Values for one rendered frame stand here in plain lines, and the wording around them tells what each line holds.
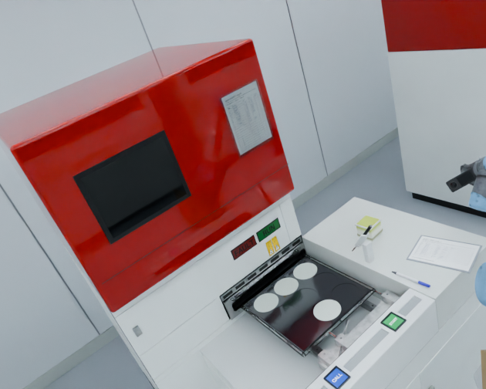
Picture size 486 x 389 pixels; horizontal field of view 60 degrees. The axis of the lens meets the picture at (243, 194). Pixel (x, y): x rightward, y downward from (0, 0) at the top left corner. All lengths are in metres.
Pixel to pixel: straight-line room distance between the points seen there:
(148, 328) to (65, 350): 1.78
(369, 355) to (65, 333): 2.33
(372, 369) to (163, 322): 0.73
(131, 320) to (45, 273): 1.55
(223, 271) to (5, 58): 1.75
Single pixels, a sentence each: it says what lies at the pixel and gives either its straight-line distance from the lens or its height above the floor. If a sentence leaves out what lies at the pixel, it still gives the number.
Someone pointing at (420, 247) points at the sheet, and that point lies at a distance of 1.68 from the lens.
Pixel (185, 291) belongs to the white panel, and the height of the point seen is 1.09.
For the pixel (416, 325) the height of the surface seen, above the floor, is 0.94.
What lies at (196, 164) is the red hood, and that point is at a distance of 1.39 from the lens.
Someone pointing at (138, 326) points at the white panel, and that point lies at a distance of 1.57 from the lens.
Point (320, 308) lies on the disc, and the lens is 1.61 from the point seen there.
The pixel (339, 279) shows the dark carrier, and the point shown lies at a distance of 1.70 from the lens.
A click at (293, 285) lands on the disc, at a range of 1.72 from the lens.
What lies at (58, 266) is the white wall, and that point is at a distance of 3.03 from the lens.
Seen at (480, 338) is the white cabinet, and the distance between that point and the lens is 1.94.
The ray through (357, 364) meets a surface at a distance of 1.36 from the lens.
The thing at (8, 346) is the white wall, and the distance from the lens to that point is 3.22.
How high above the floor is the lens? 2.04
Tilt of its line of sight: 28 degrees down
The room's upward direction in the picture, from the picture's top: 19 degrees counter-clockwise
